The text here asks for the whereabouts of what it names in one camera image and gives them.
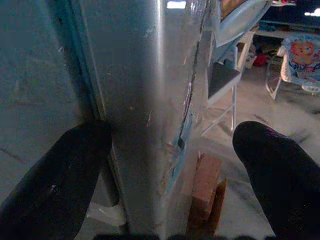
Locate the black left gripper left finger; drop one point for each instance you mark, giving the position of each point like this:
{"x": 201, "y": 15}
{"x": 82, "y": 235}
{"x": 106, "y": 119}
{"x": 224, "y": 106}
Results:
{"x": 57, "y": 180}

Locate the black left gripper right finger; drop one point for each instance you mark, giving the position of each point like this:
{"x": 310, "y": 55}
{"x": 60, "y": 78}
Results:
{"x": 280, "y": 175}

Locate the silver fridge door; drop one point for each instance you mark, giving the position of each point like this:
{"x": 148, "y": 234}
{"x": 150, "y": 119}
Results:
{"x": 140, "y": 100}

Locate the red-brown brick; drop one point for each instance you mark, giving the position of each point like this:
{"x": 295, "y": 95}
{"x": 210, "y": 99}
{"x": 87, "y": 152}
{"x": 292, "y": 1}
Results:
{"x": 205, "y": 185}

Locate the white folding chair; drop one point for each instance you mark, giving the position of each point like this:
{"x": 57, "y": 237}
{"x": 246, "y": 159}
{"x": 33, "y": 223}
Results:
{"x": 225, "y": 75}

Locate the small red item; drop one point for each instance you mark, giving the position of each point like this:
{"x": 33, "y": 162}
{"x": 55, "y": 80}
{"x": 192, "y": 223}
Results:
{"x": 260, "y": 60}

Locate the baby bouncer with lion print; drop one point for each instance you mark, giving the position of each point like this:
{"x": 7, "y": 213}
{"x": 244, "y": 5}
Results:
{"x": 301, "y": 57}

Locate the cluttered background shelf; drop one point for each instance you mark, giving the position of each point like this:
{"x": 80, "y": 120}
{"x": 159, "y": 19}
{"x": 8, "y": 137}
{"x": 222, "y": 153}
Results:
{"x": 282, "y": 22}

